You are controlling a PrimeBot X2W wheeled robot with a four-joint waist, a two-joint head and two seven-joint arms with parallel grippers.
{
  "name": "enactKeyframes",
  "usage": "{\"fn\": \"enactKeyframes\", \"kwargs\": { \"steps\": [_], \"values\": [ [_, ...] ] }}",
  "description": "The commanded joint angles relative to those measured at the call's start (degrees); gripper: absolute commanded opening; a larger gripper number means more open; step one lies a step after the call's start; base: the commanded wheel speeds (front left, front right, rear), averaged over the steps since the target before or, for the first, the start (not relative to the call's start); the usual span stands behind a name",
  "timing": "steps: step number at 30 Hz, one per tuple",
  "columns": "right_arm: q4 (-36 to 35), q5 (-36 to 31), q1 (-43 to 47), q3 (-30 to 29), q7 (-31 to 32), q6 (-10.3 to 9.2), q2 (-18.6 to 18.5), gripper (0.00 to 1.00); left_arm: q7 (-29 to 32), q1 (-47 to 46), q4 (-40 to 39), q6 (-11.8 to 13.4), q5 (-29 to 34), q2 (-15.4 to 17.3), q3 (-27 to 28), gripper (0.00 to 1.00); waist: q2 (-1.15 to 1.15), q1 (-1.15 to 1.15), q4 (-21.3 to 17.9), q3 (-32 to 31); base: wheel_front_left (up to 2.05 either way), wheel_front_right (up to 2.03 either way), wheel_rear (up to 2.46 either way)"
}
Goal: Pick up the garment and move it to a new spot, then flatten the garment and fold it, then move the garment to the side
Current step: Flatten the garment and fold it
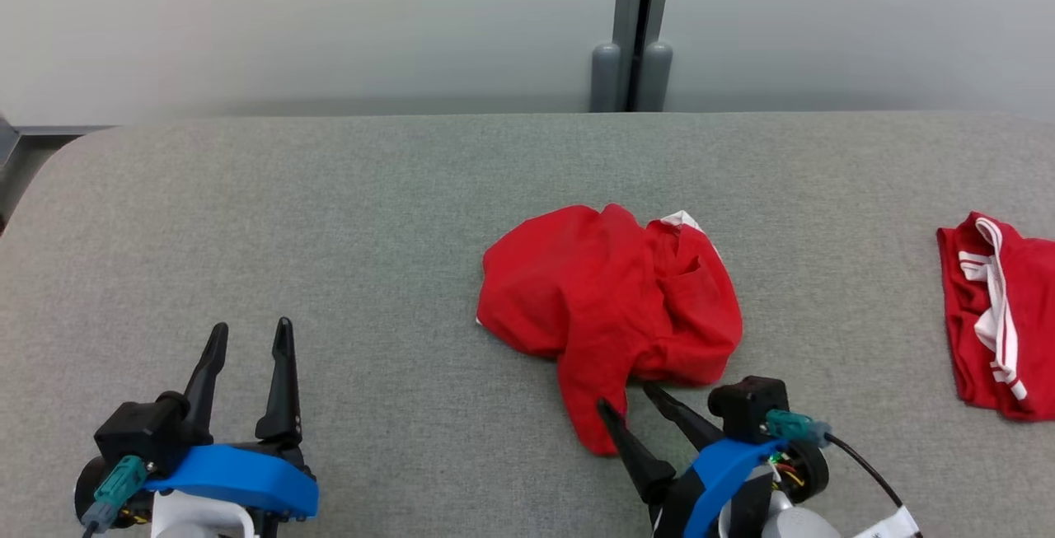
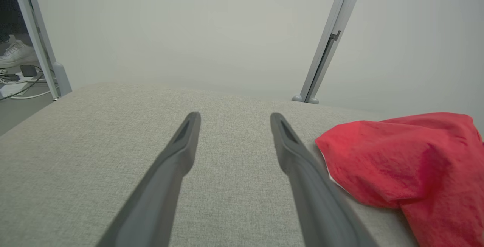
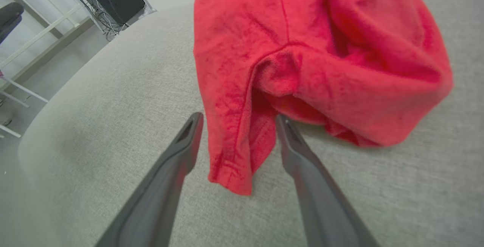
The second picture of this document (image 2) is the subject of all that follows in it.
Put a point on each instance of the black power adapter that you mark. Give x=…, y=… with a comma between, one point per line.
x=28, y=70

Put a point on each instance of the dark trouser leg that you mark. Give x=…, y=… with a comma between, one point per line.
x=7, y=12

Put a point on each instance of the grey partition post with slot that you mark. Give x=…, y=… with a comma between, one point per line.
x=323, y=54

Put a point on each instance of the red white jersey number print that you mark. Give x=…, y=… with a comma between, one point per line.
x=397, y=156

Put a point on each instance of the grey partition end post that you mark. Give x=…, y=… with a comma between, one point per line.
x=36, y=31

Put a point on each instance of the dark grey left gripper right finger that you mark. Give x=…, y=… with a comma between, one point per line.
x=321, y=209

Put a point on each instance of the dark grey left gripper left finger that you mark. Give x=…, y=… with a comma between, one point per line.
x=151, y=201

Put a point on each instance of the white sneaker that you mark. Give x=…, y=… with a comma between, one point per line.
x=17, y=54

